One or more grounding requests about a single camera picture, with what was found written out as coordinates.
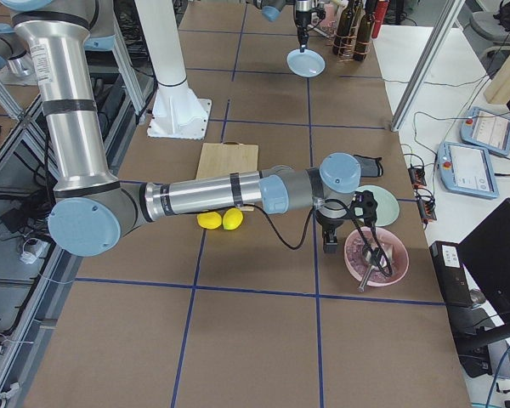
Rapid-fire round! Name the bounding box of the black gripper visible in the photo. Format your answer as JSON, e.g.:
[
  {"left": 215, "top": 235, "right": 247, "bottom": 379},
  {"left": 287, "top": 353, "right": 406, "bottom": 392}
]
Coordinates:
[
  {"left": 294, "top": 0, "right": 326, "bottom": 29},
  {"left": 315, "top": 202, "right": 352, "bottom": 254}
]

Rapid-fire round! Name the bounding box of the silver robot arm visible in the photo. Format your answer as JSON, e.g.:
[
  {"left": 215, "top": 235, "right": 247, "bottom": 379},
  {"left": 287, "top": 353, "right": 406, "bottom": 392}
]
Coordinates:
[{"left": 7, "top": 1, "right": 361, "bottom": 257}]

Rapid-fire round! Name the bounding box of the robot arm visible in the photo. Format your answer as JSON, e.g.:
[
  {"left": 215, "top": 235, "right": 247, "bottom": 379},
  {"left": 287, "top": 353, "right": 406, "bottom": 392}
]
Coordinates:
[{"left": 248, "top": 0, "right": 326, "bottom": 30}]

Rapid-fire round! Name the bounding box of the light blue plate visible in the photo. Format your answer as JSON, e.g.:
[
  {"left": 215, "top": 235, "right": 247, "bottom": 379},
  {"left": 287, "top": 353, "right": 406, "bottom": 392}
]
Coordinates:
[{"left": 286, "top": 49, "right": 326, "bottom": 78}]

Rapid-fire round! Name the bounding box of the light green plate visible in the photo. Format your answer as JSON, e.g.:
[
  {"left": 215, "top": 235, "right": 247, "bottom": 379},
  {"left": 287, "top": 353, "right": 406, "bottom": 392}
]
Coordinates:
[{"left": 356, "top": 184, "right": 400, "bottom": 227}]

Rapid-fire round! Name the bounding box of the pink bowl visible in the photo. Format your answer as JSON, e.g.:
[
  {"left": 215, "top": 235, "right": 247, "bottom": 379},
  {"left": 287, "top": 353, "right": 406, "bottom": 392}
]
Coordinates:
[{"left": 344, "top": 227, "right": 409, "bottom": 290}]

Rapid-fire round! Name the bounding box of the dark green wine bottle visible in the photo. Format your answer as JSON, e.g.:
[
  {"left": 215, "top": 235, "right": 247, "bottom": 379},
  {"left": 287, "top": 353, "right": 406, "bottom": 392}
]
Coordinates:
[{"left": 353, "top": 0, "right": 377, "bottom": 61}]

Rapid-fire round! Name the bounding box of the metal serving spoon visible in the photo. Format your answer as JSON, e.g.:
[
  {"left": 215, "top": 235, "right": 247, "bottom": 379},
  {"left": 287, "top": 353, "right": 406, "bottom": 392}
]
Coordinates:
[{"left": 358, "top": 243, "right": 394, "bottom": 292}]

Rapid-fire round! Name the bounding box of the folded grey cloth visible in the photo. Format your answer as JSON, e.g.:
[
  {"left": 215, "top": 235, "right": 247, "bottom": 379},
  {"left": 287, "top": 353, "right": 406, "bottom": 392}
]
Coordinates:
[{"left": 354, "top": 155, "right": 384, "bottom": 178}]

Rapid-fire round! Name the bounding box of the upper yellow lemon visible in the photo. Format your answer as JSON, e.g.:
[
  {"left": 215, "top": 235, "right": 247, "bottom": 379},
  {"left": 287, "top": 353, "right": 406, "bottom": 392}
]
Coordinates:
[{"left": 222, "top": 207, "right": 244, "bottom": 230}]

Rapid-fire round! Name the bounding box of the yellow lemon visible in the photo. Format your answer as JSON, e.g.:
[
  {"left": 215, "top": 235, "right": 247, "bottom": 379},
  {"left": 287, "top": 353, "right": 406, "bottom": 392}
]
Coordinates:
[
  {"left": 196, "top": 212, "right": 222, "bottom": 230},
  {"left": 222, "top": 207, "right": 244, "bottom": 230}
]

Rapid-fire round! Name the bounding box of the lower yellow lemon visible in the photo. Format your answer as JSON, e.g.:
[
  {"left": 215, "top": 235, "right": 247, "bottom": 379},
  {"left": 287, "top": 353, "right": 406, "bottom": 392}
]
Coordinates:
[{"left": 196, "top": 212, "right": 222, "bottom": 230}]

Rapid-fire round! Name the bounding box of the bamboo cutting board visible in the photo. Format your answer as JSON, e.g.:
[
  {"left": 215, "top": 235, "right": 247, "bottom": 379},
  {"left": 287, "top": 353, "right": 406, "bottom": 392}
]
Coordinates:
[{"left": 194, "top": 142, "right": 261, "bottom": 213}]

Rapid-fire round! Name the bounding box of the black desktop box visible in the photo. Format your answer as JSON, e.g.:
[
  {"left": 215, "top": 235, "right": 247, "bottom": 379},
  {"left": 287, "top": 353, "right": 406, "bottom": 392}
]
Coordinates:
[{"left": 429, "top": 241, "right": 473, "bottom": 308}]

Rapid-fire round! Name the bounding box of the near teach pendant tablet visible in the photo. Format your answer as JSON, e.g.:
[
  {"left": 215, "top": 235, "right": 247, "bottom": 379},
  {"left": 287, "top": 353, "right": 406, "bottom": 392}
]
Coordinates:
[{"left": 437, "top": 142, "right": 499, "bottom": 199}]

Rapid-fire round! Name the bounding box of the teach pendant tablet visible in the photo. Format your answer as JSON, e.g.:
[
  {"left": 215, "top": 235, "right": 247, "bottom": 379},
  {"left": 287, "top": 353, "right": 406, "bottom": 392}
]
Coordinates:
[
  {"left": 437, "top": 142, "right": 499, "bottom": 199},
  {"left": 460, "top": 106, "right": 510, "bottom": 156}
]

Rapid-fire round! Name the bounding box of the black computer monitor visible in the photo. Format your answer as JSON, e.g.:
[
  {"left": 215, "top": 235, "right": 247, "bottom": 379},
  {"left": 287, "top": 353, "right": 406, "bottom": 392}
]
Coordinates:
[{"left": 455, "top": 198, "right": 510, "bottom": 354}]

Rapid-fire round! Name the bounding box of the far teach pendant tablet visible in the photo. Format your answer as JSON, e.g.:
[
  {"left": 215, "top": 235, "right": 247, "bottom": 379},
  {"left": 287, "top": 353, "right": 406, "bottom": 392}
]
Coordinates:
[{"left": 460, "top": 106, "right": 510, "bottom": 156}]

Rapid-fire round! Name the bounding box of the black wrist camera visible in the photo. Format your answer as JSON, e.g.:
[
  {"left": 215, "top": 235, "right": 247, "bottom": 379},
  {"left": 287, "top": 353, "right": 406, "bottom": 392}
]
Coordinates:
[{"left": 351, "top": 190, "right": 378, "bottom": 228}]

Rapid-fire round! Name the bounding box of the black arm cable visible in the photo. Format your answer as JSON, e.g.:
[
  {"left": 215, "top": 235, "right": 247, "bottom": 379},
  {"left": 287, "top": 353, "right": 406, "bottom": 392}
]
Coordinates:
[{"left": 246, "top": 199, "right": 396, "bottom": 280}]

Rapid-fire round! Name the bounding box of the copper wire bottle rack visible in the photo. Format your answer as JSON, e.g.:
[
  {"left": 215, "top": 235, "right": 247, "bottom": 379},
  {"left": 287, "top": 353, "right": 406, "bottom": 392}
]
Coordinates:
[{"left": 333, "top": 25, "right": 371, "bottom": 62}]

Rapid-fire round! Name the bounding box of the aluminium frame post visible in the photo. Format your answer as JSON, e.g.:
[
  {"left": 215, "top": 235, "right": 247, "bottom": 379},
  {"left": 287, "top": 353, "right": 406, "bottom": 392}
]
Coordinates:
[{"left": 390, "top": 0, "right": 465, "bottom": 132}]

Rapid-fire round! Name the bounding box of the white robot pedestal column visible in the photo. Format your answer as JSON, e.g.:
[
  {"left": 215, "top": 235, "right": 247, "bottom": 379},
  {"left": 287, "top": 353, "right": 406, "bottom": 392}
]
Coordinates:
[{"left": 135, "top": 0, "right": 212, "bottom": 140}]

